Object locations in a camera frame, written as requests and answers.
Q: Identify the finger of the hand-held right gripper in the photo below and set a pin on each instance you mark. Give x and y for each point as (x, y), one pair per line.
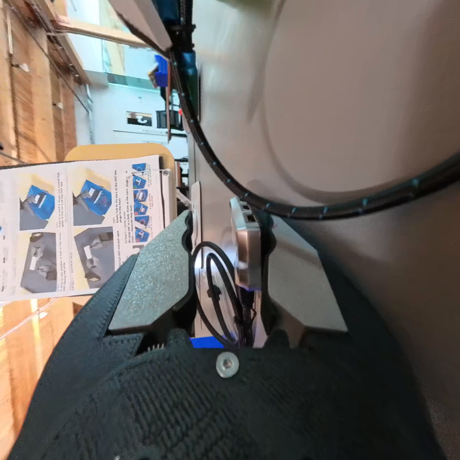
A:
(143, 18)

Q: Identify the small blue crate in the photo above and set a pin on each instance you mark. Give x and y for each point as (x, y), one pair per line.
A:
(161, 77)

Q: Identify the framed wall picture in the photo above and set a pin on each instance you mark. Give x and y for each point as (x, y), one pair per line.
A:
(139, 118)

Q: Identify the printed instruction sheet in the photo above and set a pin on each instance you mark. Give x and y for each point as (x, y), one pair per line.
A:
(72, 230)

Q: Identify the brushed metal hub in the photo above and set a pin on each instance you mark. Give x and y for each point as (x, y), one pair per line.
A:
(248, 251)

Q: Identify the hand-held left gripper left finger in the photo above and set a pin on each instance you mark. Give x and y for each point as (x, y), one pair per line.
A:
(154, 276)

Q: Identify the blue storage bin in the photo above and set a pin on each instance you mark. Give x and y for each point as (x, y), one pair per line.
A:
(206, 343)

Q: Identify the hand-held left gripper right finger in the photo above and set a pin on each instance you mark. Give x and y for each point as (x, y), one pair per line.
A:
(302, 287)

